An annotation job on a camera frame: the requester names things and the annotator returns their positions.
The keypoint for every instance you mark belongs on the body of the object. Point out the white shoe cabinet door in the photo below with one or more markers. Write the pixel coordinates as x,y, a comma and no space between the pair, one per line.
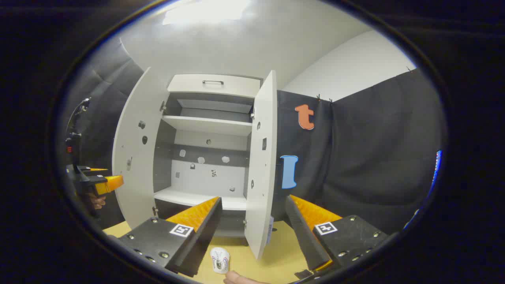
260,177
134,177

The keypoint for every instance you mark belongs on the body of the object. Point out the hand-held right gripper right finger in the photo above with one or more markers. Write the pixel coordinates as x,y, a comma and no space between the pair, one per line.
303,236

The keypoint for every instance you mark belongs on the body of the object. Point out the white shoe cabinet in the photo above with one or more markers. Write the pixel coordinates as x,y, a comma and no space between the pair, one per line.
209,126

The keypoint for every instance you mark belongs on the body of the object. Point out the white striped shoe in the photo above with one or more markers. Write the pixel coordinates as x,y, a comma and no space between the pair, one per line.
220,260

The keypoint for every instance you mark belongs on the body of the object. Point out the white cabinet drawer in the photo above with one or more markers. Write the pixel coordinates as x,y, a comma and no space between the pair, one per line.
236,88

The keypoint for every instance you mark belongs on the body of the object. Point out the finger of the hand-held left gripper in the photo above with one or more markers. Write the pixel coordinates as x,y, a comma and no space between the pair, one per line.
112,183
94,170

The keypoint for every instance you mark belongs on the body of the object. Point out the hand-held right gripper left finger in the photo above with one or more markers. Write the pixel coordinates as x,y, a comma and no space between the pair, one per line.
205,236

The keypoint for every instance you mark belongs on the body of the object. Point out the black backdrop cloth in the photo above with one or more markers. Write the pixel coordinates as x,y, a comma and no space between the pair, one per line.
102,102
375,157

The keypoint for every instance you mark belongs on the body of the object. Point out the person's bare foot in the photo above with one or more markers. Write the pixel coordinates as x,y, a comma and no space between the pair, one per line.
240,279

